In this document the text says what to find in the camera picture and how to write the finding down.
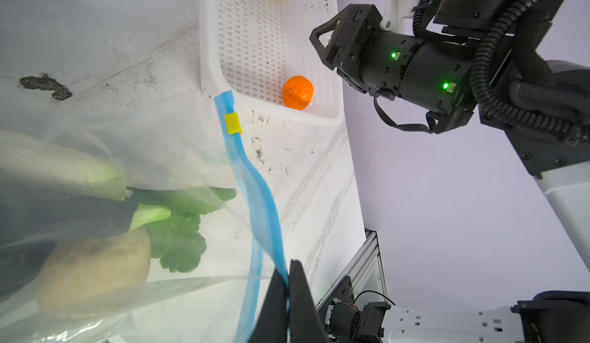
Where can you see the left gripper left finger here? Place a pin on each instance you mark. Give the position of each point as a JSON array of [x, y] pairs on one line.
[[273, 322]]

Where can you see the orange tangerine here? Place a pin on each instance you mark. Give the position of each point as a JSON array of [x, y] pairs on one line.
[[297, 93]]

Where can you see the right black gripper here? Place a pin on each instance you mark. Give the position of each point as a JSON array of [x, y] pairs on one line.
[[433, 75]]

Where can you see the clear zip top bag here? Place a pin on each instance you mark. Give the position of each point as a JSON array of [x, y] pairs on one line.
[[187, 140]]

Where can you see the white radish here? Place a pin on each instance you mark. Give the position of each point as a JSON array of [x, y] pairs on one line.
[[176, 242]]

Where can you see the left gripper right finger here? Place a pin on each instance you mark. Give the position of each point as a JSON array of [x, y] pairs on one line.
[[304, 323]]

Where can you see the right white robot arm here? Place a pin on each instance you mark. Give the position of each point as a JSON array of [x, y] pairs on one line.
[[541, 106]]

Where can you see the beige potato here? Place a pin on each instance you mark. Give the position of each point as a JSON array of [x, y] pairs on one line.
[[78, 272]]

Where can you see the white plastic food basket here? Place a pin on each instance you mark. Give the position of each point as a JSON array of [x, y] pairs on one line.
[[252, 47]]

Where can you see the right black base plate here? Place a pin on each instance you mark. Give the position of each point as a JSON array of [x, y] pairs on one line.
[[344, 321]]

